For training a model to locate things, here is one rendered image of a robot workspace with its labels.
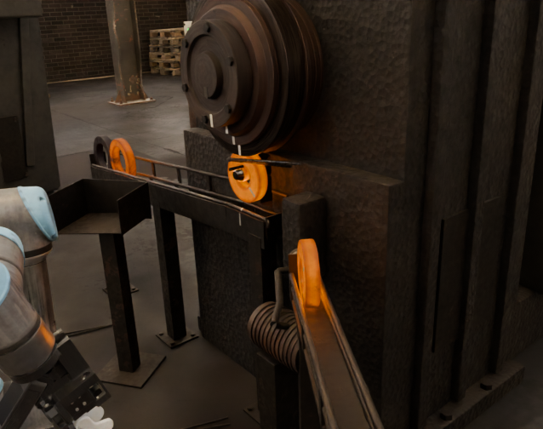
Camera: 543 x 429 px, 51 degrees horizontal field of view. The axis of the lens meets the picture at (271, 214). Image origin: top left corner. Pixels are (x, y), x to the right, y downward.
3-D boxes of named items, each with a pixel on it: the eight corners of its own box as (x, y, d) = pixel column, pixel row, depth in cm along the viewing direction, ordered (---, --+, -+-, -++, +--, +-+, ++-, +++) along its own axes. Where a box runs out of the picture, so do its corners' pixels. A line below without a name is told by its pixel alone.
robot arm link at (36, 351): (-6, 366, 69) (-22, 338, 75) (14, 390, 71) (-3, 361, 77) (48, 327, 72) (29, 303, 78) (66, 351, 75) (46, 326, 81)
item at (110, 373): (109, 348, 230) (82, 178, 205) (168, 357, 223) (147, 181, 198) (80, 379, 212) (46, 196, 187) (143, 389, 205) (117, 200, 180)
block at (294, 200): (310, 266, 167) (309, 188, 158) (328, 275, 161) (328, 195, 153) (282, 277, 161) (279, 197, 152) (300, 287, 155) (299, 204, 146)
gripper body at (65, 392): (115, 400, 81) (74, 343, 75) (62, 443, 78) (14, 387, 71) (94, 375, 87) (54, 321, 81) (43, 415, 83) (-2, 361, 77)
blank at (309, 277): (315, 311, 135) (300, 311, 135) (309, 247, 140) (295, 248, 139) (323, 302, 120) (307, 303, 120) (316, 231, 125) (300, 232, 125)
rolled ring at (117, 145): (122, 191, 243) (130, 189, 245) (133, 167, 229) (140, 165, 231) (105, 156, 248) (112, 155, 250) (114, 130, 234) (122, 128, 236)
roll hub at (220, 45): (248, 15, 139) (256, 129, 148) (189, 21, 160) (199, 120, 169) (229, 16, 136) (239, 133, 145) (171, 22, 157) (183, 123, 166)
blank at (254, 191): (230, 169, 178) (221, 172, 176) (248, 138, 166) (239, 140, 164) (254, 209, 173) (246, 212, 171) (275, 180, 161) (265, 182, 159)
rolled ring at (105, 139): (105, 136, 243) (113, 135, 245) (90, 135, 258) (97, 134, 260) (114, 179, 248) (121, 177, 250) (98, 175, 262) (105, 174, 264)
